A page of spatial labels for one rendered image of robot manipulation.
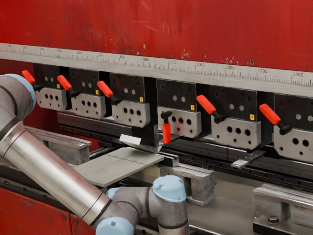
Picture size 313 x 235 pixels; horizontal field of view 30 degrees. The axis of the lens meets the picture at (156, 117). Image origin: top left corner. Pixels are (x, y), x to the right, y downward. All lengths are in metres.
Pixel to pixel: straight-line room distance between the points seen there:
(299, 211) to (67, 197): 0.64
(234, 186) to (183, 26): 2.61
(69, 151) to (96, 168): 0.39
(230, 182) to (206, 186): 2.45
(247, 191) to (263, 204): 2.41
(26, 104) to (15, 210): 0.98
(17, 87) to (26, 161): 0.21
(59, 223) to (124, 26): 0.77
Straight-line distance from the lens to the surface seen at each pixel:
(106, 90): 1.86
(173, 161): 1.83
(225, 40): 1.57
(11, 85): 1.41
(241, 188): 4.12
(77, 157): 2.15
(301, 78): 1.47
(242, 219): 1.71
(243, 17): 1.53
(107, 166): 1.80
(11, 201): 2.36
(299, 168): 1.87
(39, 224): 2.25
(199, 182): 1.77
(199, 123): 1.69
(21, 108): 1.41
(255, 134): 1.58
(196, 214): 1.74
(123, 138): 1.86
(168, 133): 1.73
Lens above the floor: 1.63
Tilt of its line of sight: 16 degrees down
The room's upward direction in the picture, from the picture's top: 4 degrees counter-clockwise
